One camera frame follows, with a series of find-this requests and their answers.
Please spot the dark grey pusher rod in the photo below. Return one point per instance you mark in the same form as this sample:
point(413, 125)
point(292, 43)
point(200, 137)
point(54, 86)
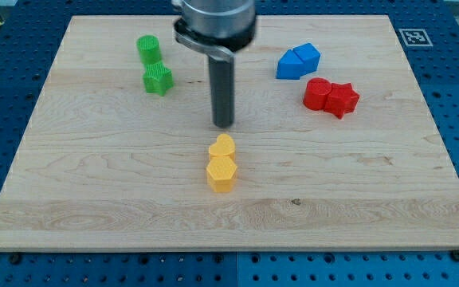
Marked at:
point(221, 92)

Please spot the green star block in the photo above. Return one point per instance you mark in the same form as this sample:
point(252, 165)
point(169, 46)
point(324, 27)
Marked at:
point(157, 78)

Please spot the red star block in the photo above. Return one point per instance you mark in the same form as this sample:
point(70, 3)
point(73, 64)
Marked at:
point(341, 99)

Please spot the blue triangle block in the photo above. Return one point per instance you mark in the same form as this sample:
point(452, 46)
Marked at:
point(289, 67)

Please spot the yellow heart block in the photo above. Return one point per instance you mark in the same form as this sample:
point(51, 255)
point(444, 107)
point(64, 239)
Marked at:
point(223, 146)

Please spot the green cylinder block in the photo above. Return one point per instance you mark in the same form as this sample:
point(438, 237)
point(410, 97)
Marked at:
point(149, 49)

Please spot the blue pentagon block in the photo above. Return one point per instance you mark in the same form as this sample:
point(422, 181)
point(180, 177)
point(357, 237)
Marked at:
point(310, 57)

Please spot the red cylinder block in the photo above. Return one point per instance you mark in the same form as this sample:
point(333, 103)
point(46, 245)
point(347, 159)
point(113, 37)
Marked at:
point(316, 93)

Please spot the yellow hexagon block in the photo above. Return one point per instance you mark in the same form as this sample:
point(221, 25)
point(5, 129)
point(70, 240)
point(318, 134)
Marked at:
point(221, 173)

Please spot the wooden board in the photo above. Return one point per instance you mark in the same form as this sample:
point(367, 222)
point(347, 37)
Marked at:
point(333, 147)

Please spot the white fiducial marker tag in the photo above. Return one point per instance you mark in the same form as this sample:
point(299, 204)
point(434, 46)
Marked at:
point(414, 37)

